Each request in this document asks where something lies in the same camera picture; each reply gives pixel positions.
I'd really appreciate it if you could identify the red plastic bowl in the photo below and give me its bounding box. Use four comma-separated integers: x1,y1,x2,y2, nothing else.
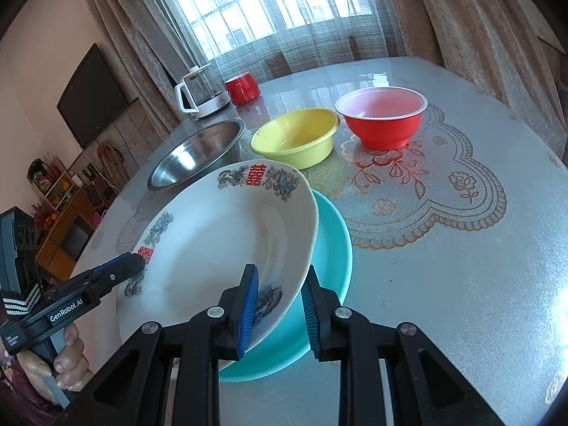
335,87,428,151

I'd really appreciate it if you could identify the red ceramic mug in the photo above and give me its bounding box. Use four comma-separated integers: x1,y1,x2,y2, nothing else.
225,72,261,107

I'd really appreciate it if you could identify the black wall television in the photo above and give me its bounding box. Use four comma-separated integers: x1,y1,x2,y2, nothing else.
57,43,130,148

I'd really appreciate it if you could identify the stainless steel bowl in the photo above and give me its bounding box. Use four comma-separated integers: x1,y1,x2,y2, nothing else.
147,119,246,191

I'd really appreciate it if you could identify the person's left hand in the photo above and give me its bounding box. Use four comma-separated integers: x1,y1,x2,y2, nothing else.
16,323,93,405

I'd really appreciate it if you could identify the left beige curtain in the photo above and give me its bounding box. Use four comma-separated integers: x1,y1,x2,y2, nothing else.
86,0,198,137

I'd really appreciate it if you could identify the large white dragon plate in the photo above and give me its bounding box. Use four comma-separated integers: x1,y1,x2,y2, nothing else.
116,159,319,347

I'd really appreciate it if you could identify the turquoise plastic plate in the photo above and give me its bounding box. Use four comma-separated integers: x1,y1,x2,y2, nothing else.
219,190,353,383

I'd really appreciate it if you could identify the white sheer curtain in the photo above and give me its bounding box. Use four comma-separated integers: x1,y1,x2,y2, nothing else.
156,0,406,82

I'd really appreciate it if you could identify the wooden cabinet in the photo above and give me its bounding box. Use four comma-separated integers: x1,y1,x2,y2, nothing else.
27,157,115,282

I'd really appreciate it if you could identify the beige curtain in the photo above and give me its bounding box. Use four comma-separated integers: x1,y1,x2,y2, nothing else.
391,0,567,159
86,0,198,137

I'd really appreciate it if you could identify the right beige curtain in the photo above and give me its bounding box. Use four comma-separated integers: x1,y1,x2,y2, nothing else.
391,0,567,159

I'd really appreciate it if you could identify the white glass kettle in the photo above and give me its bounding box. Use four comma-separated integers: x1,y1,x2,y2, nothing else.
174,64,231,119

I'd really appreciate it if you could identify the wicker chair back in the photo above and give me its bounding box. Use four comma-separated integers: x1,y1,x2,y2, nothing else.
97,142,130,191

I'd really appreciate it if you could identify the yellow plastic bowl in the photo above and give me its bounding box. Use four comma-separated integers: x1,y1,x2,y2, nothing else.
250,108,340,170

